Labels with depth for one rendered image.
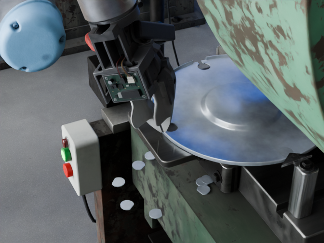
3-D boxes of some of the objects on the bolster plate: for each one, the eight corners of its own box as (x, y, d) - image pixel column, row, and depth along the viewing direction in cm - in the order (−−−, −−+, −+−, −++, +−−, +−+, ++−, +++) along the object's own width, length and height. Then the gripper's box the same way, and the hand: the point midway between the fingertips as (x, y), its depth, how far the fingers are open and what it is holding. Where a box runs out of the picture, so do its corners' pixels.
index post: (297, 220, 103) (305, 171, 97) (285, 207, 105) (292, 158, 99) (312, 214, 104) (321, 166, 98) (301, 201, 106) (309, 153, 100)
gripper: (69, 35, 93) (123, 159, 104) (129, 25, 90) (179, 155, 100) (93, 5, 100) (141, 125, 111) (150, -5, 96) (195, 120, 107)
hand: (162, 121), depth 107 cm, fingers closed
